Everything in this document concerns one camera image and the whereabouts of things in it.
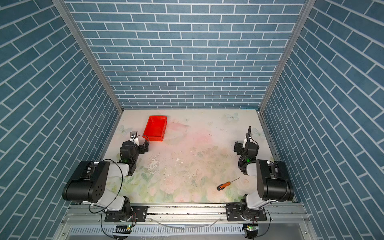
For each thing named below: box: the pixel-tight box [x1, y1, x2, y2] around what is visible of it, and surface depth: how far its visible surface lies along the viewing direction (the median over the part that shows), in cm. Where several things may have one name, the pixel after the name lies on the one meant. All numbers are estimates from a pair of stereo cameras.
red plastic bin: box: [142, 115, 168, 142], surface depth 104 cm
